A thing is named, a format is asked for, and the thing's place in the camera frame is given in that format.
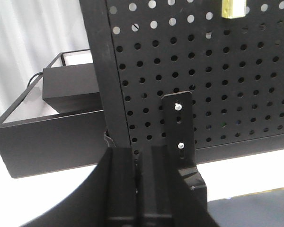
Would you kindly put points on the black open tray box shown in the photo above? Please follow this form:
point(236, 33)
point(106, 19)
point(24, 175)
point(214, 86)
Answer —
point(36, 139)

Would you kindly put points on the white height-adjustable desk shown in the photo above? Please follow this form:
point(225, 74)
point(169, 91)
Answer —
point(242, 192)

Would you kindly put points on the small black box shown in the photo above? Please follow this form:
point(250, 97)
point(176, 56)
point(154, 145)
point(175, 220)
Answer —
point(71, 88)

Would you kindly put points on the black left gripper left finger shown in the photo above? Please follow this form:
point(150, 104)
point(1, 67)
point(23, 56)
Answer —
point(107, 198)

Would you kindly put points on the black perforated pegboard panel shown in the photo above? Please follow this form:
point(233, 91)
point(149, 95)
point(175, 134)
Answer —
point(233, 68)

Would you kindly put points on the white left toggle switch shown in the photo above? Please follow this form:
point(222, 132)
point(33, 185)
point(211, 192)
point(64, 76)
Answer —
point(232, 9)

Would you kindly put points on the grey curtain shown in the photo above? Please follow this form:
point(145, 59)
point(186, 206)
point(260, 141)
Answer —
point(32, 33)

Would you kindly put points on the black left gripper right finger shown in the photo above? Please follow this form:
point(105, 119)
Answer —
point(165, 199)

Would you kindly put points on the left black mounting clamp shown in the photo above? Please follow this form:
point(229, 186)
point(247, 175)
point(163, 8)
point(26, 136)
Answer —
point(179, 129)

